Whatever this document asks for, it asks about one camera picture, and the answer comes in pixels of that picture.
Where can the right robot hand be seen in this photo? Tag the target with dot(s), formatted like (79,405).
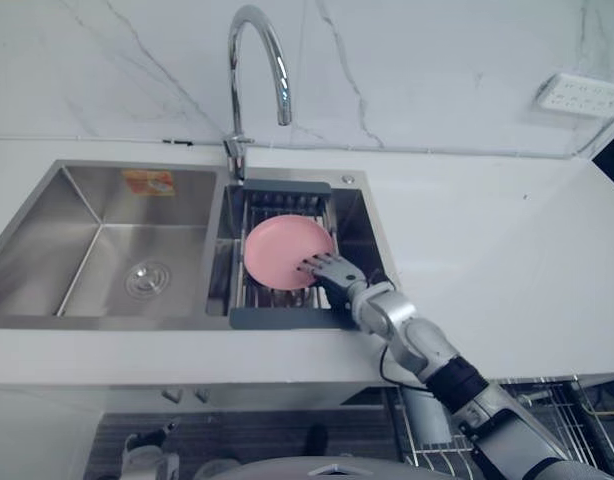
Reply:
(340,274)

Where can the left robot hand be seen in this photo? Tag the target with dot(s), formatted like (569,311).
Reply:
(149,457)

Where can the pink round dish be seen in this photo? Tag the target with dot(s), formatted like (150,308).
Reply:
(282,252)

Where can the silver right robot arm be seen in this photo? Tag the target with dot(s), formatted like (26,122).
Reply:
(427,345)

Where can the white cup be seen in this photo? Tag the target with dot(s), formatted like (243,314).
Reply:
(427,420)

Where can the stainless steel double sink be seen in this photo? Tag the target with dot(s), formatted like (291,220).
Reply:
(87,240)

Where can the round metal drain strainer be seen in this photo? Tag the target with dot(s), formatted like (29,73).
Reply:
(147,280)

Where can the orange sticker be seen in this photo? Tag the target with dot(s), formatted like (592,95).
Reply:
(148,183)

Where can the chrome gooseneck faucet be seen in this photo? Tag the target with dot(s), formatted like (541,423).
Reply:
(237,75)

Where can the black appliance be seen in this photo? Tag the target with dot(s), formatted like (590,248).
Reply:
(612,155)

